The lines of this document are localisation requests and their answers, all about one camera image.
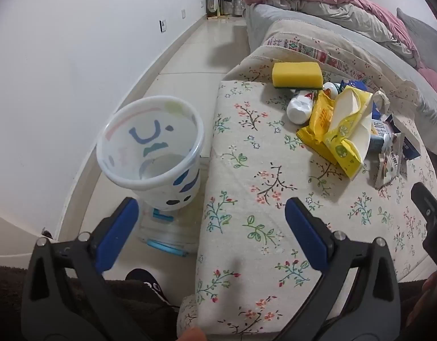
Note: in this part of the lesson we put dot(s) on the dark brown cloth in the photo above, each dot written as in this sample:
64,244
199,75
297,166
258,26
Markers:
5,291

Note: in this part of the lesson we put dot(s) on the small white bottle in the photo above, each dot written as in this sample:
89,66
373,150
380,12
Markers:
330,88

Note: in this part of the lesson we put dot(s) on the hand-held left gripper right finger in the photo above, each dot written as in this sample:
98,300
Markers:
305,236

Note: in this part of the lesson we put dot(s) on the yellow wet wipes pack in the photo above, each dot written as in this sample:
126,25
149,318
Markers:
342,138

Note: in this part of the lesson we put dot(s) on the yellow snack wrapper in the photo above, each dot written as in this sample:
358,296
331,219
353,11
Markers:
319,119

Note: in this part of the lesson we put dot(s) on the grey pillow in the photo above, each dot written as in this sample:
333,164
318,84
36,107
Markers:
417,32

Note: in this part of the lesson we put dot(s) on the white printed wrapper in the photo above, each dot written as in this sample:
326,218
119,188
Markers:
389,170

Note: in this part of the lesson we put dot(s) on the grey bed sheet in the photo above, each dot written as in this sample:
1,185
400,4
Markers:
275,17

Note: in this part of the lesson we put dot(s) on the dark blue white packet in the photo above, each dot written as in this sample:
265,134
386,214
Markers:
410,149

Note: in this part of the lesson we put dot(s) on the floral printed blanket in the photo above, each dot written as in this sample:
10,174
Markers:
257,149

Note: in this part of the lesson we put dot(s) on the black slipper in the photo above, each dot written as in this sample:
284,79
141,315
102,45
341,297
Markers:
143,280

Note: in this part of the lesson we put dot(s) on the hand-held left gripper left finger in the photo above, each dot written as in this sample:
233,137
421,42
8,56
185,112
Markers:
121,236

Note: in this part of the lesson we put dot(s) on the light blue carton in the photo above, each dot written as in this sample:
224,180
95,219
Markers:
380,135

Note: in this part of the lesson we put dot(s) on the clear plastic storage box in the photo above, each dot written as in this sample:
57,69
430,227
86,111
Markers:
168,236

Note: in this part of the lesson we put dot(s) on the yellow green sponge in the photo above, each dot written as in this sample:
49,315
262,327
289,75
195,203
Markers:
296,74

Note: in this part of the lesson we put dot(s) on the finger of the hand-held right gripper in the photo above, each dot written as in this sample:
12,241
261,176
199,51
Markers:
433,216

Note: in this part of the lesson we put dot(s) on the white printed drink bottle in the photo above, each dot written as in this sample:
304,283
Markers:
299,110

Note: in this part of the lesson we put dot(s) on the white patterned plastic bin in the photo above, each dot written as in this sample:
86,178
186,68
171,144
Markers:
161,142

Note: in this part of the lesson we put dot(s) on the person's right hand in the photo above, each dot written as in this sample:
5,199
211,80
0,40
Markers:
426,305

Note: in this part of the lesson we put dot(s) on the white tissue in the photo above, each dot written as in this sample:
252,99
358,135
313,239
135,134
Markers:
380,101

